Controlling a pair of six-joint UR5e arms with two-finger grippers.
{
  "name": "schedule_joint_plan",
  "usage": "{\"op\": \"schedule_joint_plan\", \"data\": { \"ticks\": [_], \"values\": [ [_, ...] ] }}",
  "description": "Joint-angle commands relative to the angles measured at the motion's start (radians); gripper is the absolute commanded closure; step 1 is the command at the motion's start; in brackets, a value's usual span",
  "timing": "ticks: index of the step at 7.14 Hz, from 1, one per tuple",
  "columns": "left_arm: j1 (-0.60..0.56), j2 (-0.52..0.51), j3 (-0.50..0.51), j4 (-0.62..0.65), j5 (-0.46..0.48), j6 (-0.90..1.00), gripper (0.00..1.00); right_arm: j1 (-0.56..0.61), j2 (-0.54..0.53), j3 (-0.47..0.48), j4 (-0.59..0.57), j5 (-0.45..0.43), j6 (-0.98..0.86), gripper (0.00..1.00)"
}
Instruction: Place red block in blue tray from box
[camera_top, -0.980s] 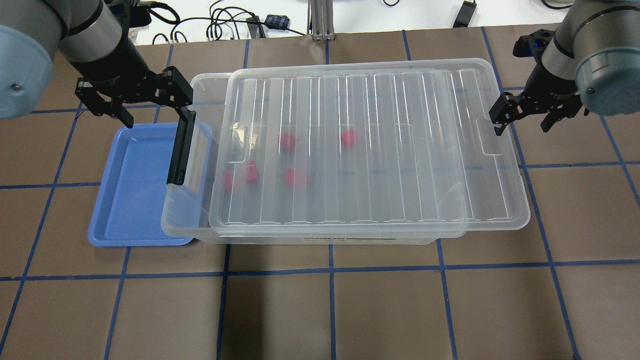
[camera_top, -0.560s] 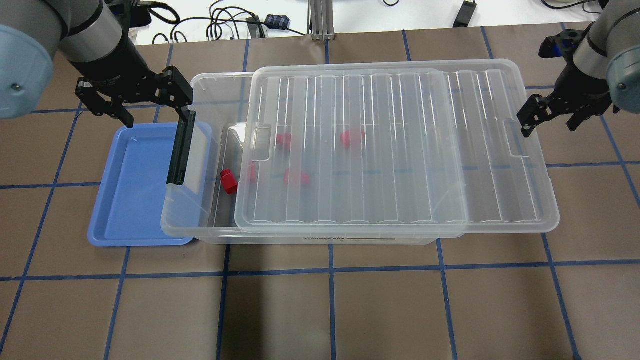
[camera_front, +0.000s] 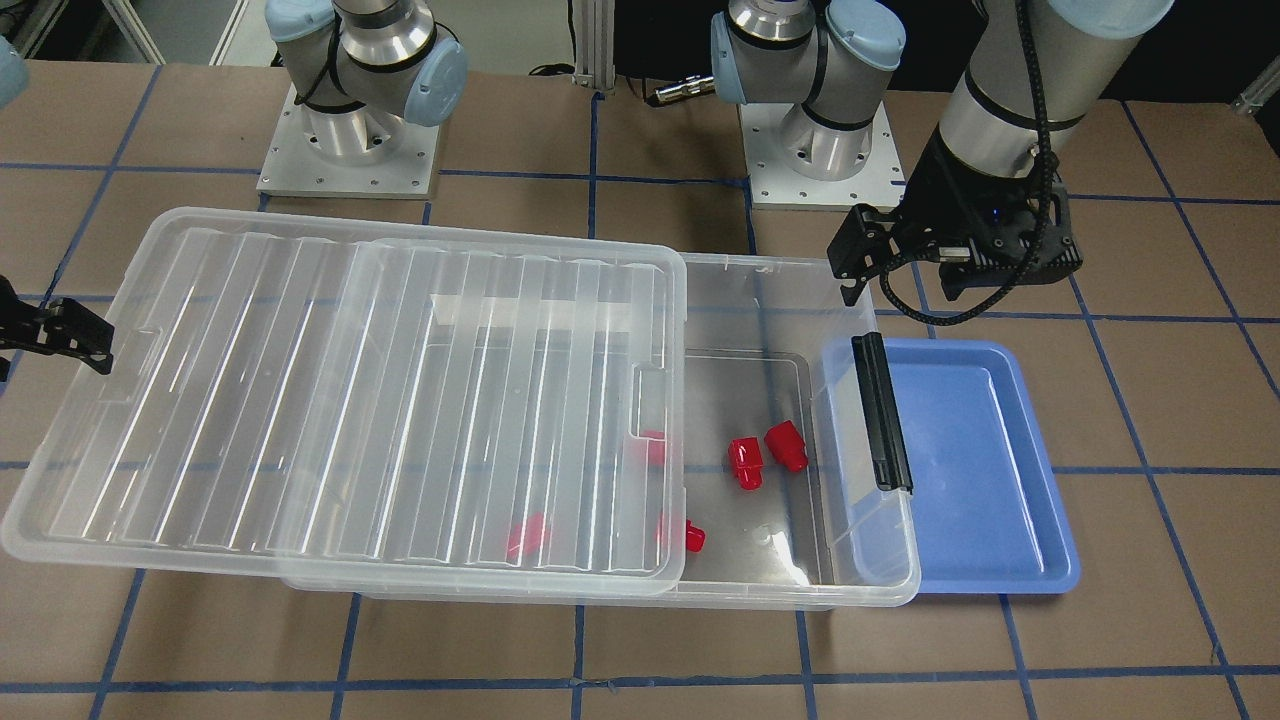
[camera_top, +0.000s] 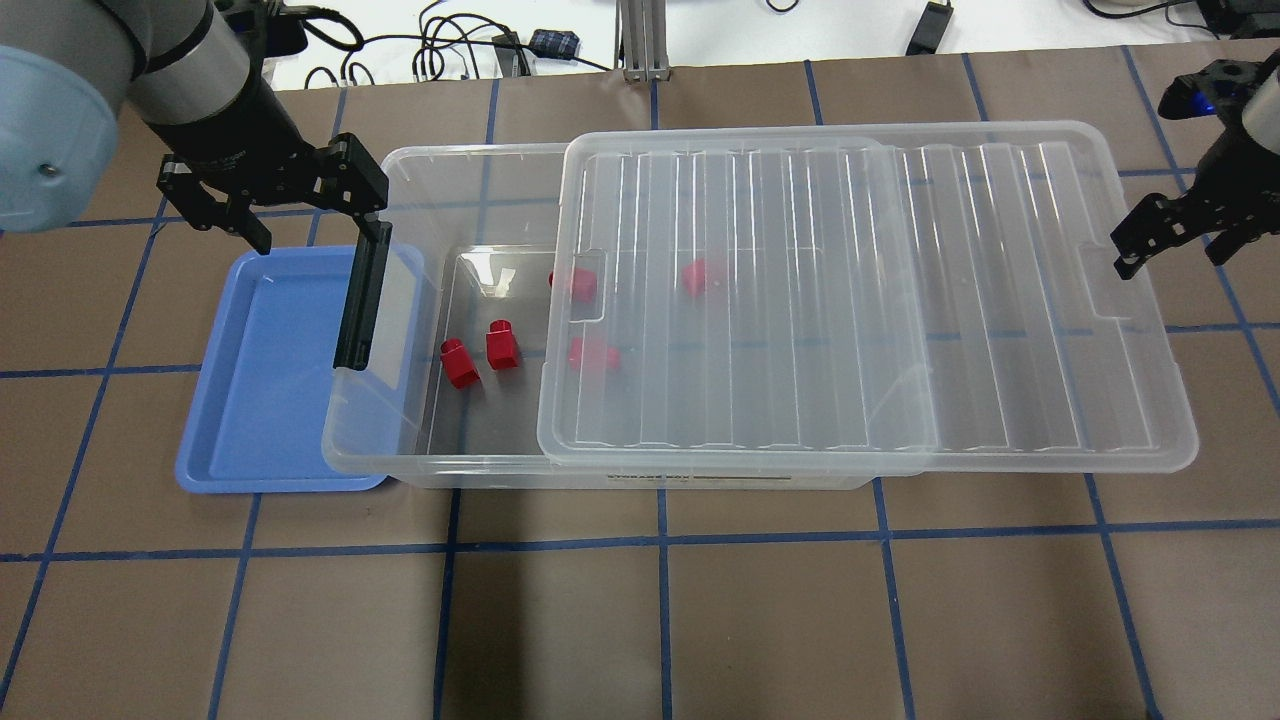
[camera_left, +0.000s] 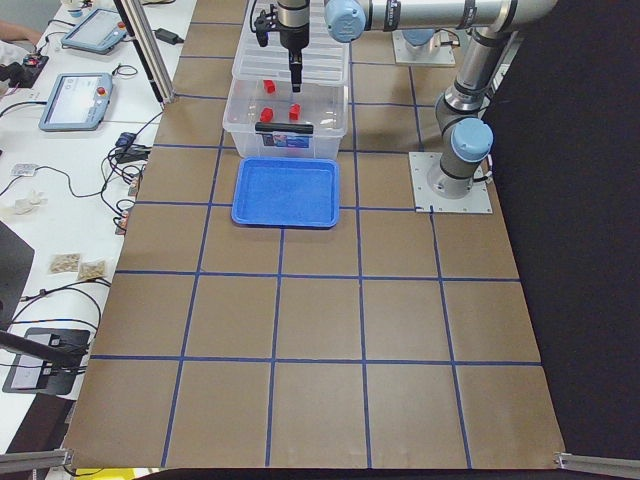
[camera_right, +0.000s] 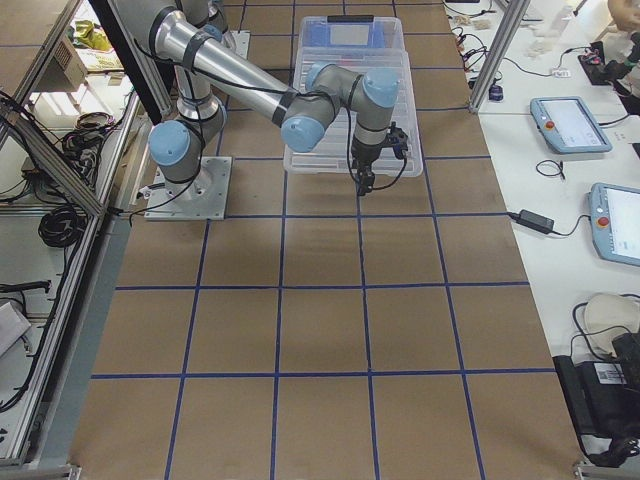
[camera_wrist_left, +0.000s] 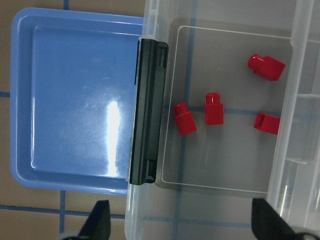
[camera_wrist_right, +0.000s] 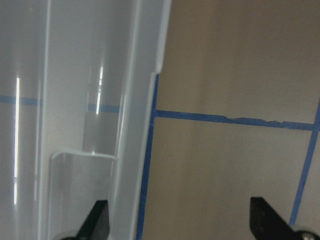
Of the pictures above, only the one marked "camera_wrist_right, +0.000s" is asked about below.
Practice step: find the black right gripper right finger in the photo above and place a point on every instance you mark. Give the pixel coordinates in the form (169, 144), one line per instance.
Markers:
(266, 224)

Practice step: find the clear plastic box lid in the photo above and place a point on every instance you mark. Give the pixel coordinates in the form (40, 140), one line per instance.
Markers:
(77, 90)

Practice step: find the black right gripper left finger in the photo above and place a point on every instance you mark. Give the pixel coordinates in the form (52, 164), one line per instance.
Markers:
(96, 226)

